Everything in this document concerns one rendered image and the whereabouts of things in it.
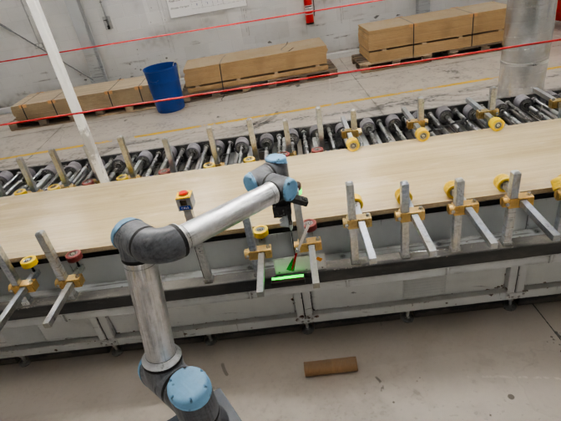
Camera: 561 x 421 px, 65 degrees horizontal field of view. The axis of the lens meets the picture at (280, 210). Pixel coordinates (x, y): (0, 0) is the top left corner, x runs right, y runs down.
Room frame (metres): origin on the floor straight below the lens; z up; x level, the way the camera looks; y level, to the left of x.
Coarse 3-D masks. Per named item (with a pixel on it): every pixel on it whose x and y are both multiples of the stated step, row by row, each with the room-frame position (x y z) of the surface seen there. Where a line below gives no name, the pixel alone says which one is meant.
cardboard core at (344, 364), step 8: (320, 360) 1.72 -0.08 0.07; (328, 360) 1.71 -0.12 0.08; (336, 360) 1.69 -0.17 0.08; (344, 360) 1.69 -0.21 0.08; (352, 360) 1.68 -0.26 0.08; (304, 368) 1.68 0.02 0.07; (312, 368) 1.67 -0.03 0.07; (320, 368) 1.67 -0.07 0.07; (328, 368) 1.66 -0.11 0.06; (336, 368) 1.65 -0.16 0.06; (344, 368) 1.65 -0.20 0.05; (352, 368) 1.64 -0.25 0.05
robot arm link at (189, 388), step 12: (180, 372) 1.11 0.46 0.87; (192, 372) 1.10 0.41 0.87; (204, 372) 1.10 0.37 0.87; (168, 384) 1.07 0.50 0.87; (180, 384) 1.06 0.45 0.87; (192, 384) 1.05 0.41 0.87; (204, 384) 1.05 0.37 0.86; (168, 396) 1.04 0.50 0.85; (180, 396) 1.01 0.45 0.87; (192, 396) 1.01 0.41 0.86; (204, 396) 1.02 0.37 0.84; (180, 408) 0.99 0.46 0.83; (192, 408) 0.99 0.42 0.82; (204, 408) 1.00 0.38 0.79; (216, 408) 1.05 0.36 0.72; (180, 420) 1.01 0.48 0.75; (192, 420) 0.99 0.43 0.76; (204, 420) 1.00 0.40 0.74
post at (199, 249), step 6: (186, 210) 1.81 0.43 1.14; (192, 210) 1.83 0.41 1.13; (186, 216) 1.81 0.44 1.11; (192, 216) 1.81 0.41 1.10; (198, 246) 1.81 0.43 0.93; (198, 252) 1.81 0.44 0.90; (204, 252) 1.81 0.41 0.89; (198, 258) 1.82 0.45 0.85; (204, 258) 1.81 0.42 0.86; (204, 264) 1.81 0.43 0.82; (204, 270) 1.81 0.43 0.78; (210, 270) 1.84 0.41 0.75; (204, 276) 1.81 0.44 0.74; (210, 276) 1.81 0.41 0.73
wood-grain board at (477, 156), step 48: (384, 144) 2.67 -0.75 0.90; (432, 144) 2.54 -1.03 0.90; (480, 144) 2.43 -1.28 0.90; (528, 144) 2.32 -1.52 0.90; (48, 192) 2.83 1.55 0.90; (96, 192) 2.70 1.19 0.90; (144, 192) 2.57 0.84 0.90; (240, 192) 2.35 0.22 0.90; (336, 192) 2.15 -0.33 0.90; (384, 192) 2.06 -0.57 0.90; (432, 192) 1.98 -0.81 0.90; (480, 192) 1.90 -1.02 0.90; (0, 240) 2.28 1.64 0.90; (96, 240) 2.09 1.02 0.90
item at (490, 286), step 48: (240, 240) 2.01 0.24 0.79; (288, 240) 1.99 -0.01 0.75; (336, 240) 1.97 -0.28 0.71; (384, 240) 1.95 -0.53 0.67; (432, 240) 1.93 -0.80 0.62; (0, 288) 2.12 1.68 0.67; (48, 288) 2.10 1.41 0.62; (336, 288) 2.01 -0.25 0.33; (384, 288) 1.99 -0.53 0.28; (432, 288) 1.96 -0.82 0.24; (480, 288) 1.94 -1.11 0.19; (528, 288) 1.90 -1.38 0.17; (0, 336) 2.17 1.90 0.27; (48, 336) 2.15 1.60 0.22; (96, 336) 2.13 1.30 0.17; (192, 336) 2.05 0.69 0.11; (240, 336) 2.05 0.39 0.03
